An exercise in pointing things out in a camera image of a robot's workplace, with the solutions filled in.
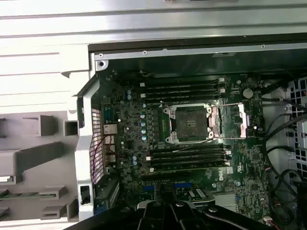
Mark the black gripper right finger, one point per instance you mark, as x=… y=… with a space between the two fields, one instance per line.
x=184 y=215

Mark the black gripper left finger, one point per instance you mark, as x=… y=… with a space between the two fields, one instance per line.
x=148 y=215

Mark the metal socket cover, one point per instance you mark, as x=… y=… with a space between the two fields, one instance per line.
x=242 y=119

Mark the metal locking lever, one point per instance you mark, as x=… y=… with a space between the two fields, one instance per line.
x=196 y=146
x=164 y=104

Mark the CPU socket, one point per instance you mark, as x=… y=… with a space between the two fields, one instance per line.
x=189 y=122

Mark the blue expansion slot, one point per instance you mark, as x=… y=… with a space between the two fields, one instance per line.
x=149 y=188

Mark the black expansion slot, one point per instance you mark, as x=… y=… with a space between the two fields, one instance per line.
x=165 y=179

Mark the silver chipset heatsink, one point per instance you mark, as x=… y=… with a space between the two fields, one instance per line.
x=224 y=201

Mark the black RAM slot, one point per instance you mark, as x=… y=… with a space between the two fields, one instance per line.
x=187 y=149
x=182 y=97
x=182 y=92
x=187 y=154
x=187 y=160
x=182 y=82
x=182 y=87
x=187 y=165

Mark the green motherboard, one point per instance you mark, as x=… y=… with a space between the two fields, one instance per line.
x=244 y=163

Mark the black PC case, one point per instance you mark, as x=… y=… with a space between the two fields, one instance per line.
x=84 y=148

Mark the green RAM stick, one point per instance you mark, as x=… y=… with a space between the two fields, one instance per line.
x=28 y=195

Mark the grey parts rack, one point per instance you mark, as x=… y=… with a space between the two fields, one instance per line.
x=43 y=152

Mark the round coin battery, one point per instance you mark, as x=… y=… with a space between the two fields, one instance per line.
x=248 y=92

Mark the silver drive cage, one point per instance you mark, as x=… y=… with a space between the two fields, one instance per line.
x=301 y=134

